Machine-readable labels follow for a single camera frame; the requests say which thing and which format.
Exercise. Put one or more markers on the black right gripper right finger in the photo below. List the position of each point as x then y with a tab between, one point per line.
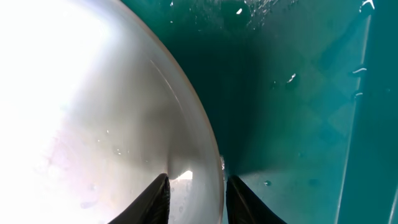
245	207

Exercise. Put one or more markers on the teal plastic tray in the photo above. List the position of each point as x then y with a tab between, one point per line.
301	95

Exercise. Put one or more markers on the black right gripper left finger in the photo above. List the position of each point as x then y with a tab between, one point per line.
152	206

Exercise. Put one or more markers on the light blue plate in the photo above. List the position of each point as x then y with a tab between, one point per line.
93	109

